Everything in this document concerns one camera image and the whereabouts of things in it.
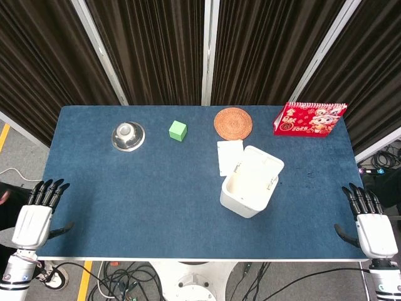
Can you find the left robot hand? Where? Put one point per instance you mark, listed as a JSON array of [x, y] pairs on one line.
[[31, 225]]

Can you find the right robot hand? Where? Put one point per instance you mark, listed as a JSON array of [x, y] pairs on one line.
[[374, 233]]

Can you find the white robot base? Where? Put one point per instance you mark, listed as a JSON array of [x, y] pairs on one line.
[[191, 282]]

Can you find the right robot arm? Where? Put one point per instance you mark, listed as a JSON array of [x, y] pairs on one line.
[[383, 279]]

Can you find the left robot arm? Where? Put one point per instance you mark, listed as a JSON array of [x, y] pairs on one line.
[[15, 274]]

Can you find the white box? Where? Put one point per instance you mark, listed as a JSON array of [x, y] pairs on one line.
[[247, 191]]

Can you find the black and white sneaker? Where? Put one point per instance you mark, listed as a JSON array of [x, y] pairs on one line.
[[53, 276]]

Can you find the power strip with plugs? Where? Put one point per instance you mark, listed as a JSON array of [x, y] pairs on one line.
[[371, 171]]

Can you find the red desk calendar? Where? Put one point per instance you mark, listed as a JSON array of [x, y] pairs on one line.
[[308, 120]]

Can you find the stainless steel bowl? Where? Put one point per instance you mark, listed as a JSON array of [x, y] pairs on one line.
[[128, 136]]

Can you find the white paper card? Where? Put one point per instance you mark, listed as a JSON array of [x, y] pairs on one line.
[[229, 158]]

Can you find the blue table mat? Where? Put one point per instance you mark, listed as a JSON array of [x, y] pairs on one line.
[[200, 185]]

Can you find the green cube block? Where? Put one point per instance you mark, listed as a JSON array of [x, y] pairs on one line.
[[177, 130]]

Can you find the round woven rattan coaster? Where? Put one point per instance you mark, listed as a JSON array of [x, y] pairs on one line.
[[233, 123]]

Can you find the grey partition frame post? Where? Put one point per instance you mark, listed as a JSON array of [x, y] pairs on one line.
[[209, 51], [101, 51], [322, 51]]

